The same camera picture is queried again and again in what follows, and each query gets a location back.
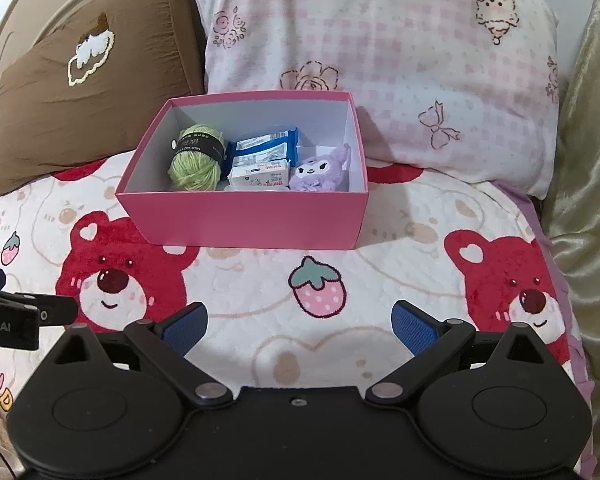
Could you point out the brown pillow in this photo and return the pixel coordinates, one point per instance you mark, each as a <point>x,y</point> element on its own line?
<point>80,110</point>

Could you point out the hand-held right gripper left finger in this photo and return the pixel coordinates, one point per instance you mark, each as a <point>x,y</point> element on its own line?
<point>185,327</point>

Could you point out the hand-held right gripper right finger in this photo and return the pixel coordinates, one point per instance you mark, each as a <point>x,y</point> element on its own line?
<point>415,327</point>

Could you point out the pink cardboard box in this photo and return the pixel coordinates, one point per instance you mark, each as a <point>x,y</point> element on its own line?
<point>240,220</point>

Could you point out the blue snack packet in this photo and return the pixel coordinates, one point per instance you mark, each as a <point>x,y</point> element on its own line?
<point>287,140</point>

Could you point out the purple plush toy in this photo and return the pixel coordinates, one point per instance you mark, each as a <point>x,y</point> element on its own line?
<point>320,172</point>

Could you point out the beige headboard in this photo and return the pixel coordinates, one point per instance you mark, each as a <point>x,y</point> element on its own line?
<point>20,0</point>

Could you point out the green yarn ball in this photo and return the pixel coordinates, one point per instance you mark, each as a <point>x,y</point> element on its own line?
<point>195,172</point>

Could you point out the bear printed blanket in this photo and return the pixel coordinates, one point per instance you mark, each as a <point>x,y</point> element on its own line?
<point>405,260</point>

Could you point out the small white box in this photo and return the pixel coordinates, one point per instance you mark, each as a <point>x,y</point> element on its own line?
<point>257,177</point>

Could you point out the pink checked pillow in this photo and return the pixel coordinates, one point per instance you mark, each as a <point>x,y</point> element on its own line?
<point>405,60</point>

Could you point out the gold satin blanket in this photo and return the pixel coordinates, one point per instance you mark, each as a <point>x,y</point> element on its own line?
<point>590,160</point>

